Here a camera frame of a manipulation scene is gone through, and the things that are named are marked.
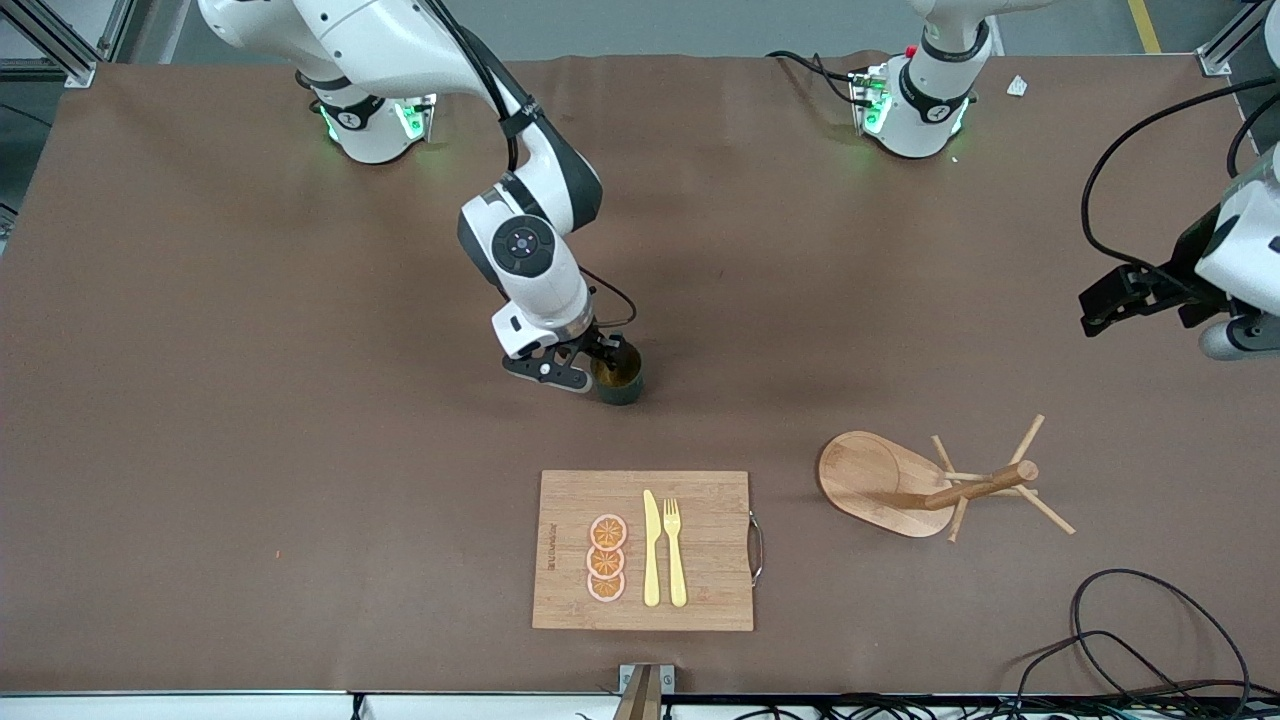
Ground dark green ribbed cup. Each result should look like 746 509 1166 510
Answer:
590 343 645 407

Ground wooden cup rack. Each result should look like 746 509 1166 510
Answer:
818 414 1076 544

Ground yellow plastic knife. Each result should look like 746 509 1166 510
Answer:
642 489 662 608

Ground yellow plastic fork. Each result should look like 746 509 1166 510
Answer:
663 498 689 608

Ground brown table cloth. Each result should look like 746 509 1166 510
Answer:
0 52 1280 696

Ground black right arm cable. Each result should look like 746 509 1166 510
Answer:
420 0 639 329

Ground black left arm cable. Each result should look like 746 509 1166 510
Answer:
1080 75 1280 273

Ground bamboo cutting board, metal handle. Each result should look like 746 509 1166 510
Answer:
532 470 764 632

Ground aluminium frame profile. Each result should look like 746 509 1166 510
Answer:
0 0 136 88
1198 0 1271 77

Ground black looped table cable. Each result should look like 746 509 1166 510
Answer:
1000 568 1253 706

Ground metal and wood bracket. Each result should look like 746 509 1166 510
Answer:
618 663 676 720

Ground black arm base cable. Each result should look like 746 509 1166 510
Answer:
765 48 863 109

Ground black cables along table edge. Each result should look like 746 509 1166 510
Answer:
670 692 1280 720

